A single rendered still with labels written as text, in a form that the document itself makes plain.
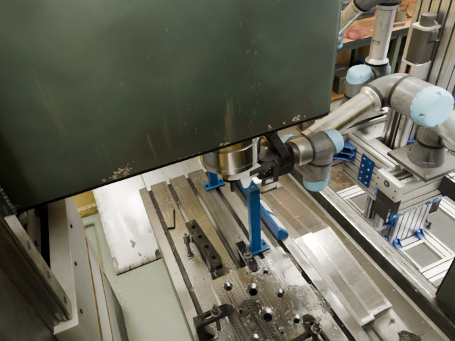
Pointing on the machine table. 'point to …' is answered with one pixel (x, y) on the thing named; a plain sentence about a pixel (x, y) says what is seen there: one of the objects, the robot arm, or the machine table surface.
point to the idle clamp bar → (204, 245)
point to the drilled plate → (275, 279)
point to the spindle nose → (232, 158)
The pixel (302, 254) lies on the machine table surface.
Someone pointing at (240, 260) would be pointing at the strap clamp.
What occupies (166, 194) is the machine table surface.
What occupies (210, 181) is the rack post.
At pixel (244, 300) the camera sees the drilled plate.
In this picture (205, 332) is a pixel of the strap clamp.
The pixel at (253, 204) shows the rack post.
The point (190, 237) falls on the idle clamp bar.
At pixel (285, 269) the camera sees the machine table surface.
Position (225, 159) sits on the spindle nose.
